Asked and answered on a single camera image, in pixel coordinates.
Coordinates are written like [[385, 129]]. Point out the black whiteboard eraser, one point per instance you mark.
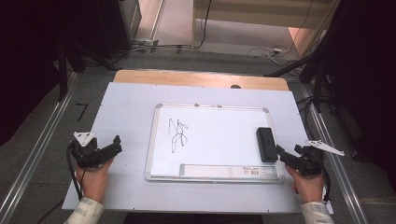
[[266, 144]]

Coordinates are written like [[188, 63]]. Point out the grey power strip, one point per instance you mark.
[[145, 42]]

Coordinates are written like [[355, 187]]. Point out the silver-framed whiteboard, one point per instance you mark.
[[218, 140]]

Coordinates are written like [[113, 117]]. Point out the pale blue table sheet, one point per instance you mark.
[[130, 124]]

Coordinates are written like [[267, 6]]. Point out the wooden table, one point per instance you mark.
[[186, 77]]

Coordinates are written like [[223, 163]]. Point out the black metal stand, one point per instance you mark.
[[317, 77], [63, 74]]

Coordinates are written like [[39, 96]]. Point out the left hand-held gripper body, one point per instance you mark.
[[87, 154]]

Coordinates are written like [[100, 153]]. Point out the person's left hand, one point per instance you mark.
[[95, 182]]

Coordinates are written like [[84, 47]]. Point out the aluminium floor rail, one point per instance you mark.
[[37, 146], [336, 174]]

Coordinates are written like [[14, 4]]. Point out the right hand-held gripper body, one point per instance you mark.
[[313, 160]]

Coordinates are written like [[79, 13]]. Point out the person's right hand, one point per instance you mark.
[[306, 186]]

